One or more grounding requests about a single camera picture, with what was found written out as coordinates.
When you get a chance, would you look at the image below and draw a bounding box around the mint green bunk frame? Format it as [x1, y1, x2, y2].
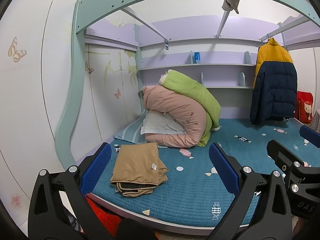
[54, 0, 320, 170]

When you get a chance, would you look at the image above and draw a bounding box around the lavender wall shelf unit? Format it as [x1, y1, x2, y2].
[85, 16, 319, 121]

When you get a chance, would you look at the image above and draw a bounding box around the grey cloth on rail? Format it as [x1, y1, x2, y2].
[222, 0, 240, 14]

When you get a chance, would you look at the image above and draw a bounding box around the pink quilt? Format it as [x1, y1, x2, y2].
[143, 85, 207, 148]

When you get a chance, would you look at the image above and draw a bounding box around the red garment below bed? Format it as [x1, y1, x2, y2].
[86, 197, 121, 238]

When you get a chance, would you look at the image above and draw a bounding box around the striped blue pillow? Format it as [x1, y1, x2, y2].
[114, 113, 146, 144]

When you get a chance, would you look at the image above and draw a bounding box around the green quilt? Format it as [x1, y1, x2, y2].
[159, 69, 221, 147]

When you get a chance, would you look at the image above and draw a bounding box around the small blue box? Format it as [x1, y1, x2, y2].
[193, 52, 201, 63]

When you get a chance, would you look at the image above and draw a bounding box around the tan garment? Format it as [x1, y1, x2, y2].
[110, 142, 169, 197]

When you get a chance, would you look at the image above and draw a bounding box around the light grey pillow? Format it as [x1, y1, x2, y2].
[140, 110, 187, 135]

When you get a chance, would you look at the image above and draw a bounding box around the red cartoon bag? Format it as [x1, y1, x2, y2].
[295, 91, 313, 124]

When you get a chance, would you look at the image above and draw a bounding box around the navy yellow puffer jacket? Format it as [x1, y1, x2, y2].
[249, 38, 298, 125]

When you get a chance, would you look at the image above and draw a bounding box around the teal quilted bed mat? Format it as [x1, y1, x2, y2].
[91, 117, 317, 228]

